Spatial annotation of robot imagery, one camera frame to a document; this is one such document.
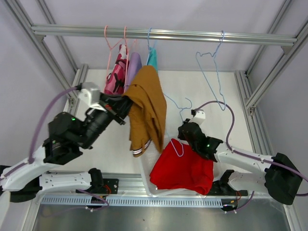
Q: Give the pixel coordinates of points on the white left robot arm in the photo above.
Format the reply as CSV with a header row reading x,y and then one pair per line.
x,y
68,136

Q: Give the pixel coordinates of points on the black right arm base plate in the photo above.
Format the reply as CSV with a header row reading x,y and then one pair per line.
x,y
218,189

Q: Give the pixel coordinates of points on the pink wire hanger camouflage trousers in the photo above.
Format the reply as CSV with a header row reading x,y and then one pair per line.
x,y
110,53

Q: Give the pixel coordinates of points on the aluminium hanging rail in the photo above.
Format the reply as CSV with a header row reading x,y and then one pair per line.
x,y
163,34

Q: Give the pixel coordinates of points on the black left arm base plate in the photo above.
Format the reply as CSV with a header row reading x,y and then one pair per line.
x,y
107,186

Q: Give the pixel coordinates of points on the red trousers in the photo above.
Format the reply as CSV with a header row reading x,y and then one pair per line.
x,y
179,167

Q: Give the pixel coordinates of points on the white slotted cable duct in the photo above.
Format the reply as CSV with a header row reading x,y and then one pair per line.
x,y
132,201

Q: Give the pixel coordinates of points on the pink wire hanger lilac trousers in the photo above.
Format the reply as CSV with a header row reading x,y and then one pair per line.
x,y
127,52

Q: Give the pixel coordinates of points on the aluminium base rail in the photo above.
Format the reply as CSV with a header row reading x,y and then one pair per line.
x,y
133,185

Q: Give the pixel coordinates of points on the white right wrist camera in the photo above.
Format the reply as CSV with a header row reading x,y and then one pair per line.
x,y
198,116

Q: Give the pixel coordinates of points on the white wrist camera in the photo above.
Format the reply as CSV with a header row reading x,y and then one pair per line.
x,y
198,116
90,93

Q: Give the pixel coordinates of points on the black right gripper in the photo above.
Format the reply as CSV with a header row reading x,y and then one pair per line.
x,y
180,135

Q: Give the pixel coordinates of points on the aluminium frame struts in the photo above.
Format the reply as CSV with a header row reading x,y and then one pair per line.
x,y
33,69
273,85

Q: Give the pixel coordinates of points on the right aluminium frame struts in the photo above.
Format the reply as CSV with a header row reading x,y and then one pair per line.
x,y
273,85

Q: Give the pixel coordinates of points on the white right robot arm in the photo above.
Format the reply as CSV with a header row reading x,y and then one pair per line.
x,y
275,175

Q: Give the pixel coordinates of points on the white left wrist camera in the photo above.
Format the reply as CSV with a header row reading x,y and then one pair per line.
x,y
90,93

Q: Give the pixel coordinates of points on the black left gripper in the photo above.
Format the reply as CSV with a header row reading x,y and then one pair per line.
x,y
119,105

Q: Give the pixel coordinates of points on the left aluminium frame struts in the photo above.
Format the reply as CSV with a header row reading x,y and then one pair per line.
x,y
33,69

